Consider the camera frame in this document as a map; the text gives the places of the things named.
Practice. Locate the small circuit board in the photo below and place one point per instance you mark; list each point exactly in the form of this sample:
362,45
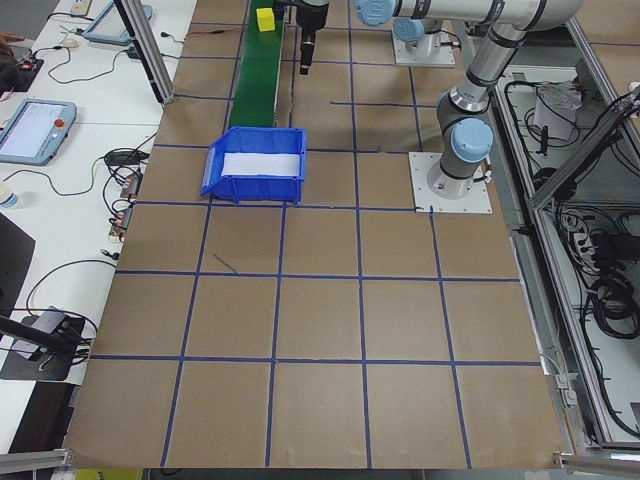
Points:
121,224
131,186

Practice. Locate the small red black board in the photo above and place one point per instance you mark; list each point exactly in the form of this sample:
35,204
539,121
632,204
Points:
30,64

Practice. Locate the white desk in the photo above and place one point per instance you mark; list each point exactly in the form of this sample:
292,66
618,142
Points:
100,100

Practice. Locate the aluminium profile post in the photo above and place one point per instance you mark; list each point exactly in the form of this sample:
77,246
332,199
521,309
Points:
150,55

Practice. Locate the V-shaped metal frame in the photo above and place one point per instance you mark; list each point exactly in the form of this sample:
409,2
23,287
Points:
547,300

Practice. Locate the black power adapter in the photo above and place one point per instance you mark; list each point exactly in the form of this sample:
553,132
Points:
125,157

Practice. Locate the dark sleeved person forearm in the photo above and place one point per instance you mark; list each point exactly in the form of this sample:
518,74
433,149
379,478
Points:
7,75

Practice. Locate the crumpled white bag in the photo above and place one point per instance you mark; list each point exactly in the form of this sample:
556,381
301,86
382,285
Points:
555,110

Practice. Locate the yellow foam block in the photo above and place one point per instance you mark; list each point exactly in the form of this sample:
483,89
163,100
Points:
265,20

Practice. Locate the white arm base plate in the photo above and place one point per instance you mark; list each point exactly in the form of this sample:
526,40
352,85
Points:
425,59
425,200

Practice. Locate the black monitor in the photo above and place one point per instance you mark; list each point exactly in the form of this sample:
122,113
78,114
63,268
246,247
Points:
12,260

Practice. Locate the white phone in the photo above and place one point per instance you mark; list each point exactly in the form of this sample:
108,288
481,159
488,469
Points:
81,7

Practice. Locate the green conveyor belt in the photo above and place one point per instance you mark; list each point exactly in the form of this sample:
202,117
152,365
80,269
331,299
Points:
255,75

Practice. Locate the grey metal bracket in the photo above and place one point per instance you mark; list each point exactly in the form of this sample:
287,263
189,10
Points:
565,395

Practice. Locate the black camera stand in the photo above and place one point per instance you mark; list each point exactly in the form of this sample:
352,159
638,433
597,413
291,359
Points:
50,367

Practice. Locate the beige computer mouse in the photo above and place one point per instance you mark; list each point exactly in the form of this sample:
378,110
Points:
70,43

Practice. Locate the person hand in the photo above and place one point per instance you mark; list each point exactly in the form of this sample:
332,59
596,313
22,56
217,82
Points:
7,41

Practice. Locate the white foam liner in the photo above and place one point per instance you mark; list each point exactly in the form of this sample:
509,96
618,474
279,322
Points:
260,164

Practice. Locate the aluminium frame bar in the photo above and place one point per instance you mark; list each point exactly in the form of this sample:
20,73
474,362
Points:
35,458
600,462

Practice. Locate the light blue teach pendant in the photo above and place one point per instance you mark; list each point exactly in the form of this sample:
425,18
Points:
30,130
112,25

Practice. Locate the blue plastic bin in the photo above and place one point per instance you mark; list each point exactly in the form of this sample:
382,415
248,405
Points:
260,190

